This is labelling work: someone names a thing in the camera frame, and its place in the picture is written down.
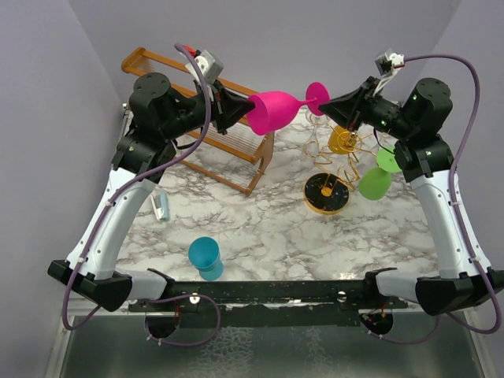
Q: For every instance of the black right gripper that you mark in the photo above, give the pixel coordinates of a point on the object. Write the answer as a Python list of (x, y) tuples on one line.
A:
[(350, 108)]

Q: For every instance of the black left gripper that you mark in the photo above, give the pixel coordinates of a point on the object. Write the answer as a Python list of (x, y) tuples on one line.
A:
[(227, 107)]

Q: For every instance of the yellow plastic wine glass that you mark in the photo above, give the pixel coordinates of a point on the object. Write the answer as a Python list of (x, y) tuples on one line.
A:
[(341, 141)]

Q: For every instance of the pink plastic wine glass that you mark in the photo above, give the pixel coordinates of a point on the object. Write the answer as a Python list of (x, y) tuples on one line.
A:
[(274, 110)]

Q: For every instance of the clear wine glass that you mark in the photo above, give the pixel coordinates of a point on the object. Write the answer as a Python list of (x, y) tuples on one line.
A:
[(311, 149)]

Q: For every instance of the green plastic wine glass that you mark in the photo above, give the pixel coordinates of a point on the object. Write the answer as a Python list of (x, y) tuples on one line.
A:
[(377, 181)]

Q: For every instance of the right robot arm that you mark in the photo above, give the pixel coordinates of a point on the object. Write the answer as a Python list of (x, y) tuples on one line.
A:
[(425, 161)]

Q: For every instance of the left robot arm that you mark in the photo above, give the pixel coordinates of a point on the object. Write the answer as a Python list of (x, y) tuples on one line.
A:
[(161, 114)]

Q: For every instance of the wooden two-tier shelf rack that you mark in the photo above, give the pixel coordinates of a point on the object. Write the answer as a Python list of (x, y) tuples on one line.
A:
[(240, 142)]

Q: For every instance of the blue plastic wine glass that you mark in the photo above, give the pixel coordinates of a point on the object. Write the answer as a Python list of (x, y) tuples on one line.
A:
[(204, 255)]

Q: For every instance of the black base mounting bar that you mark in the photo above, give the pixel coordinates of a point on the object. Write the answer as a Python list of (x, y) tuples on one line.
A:
[(255, 304)]

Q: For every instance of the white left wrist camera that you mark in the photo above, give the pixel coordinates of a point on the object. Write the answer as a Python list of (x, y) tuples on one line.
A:
[(209, 65)]

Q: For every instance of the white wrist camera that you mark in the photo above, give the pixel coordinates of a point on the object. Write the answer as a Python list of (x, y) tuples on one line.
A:
[(389, 64), (209, 65)]

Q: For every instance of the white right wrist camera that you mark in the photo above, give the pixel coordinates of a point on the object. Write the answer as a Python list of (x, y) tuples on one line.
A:
[(389, 64)]

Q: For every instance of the gold wire wine glass rack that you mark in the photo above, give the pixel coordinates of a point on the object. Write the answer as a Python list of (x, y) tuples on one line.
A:
[(328, 191)]

